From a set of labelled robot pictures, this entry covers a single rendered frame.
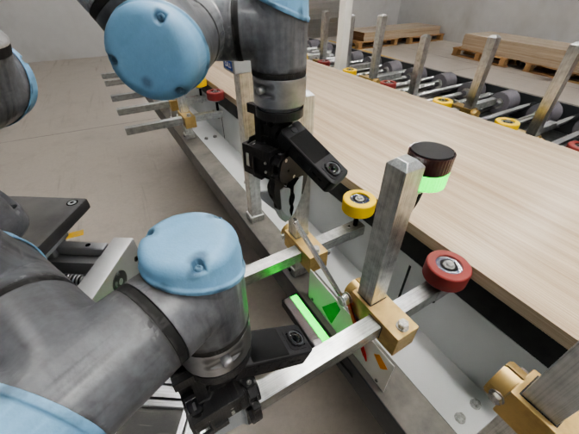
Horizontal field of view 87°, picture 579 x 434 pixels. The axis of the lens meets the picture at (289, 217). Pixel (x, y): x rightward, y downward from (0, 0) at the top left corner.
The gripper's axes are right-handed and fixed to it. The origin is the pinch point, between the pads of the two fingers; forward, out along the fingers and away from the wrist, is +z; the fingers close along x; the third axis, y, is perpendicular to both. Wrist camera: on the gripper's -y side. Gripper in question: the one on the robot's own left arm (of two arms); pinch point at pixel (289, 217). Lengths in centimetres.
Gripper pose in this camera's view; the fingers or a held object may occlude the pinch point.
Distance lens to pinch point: 56.6
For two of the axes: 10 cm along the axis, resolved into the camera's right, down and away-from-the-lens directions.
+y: -7.8, -4.0, 4.9
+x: -6.3, 4.8, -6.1
